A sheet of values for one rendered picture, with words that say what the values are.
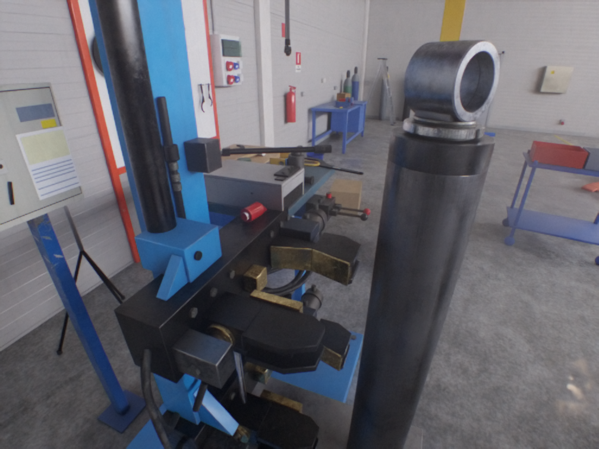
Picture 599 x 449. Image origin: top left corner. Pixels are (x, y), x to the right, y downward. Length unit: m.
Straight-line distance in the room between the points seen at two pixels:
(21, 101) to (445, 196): 1.19
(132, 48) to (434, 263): 0.82
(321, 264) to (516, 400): 1.47
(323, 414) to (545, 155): 2.94
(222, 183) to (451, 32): 2.48
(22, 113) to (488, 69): 1.23
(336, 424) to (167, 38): 1.62
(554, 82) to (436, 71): 11.08
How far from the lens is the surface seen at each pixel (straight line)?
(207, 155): 1.01
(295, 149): 1.05
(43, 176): 1.27
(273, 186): 1.22
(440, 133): 0.67
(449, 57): 0.67
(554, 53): 11.88
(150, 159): 0.87
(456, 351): 2.30
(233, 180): 1.31
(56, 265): 1.45
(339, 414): 1.69
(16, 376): 2.58
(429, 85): 0.68
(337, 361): 1.42
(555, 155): 3.60
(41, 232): 1.39
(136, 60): 0.85
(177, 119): 1.04
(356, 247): 1.16
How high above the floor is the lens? 1.59
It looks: 27 degrees down
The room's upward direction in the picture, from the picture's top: straight up
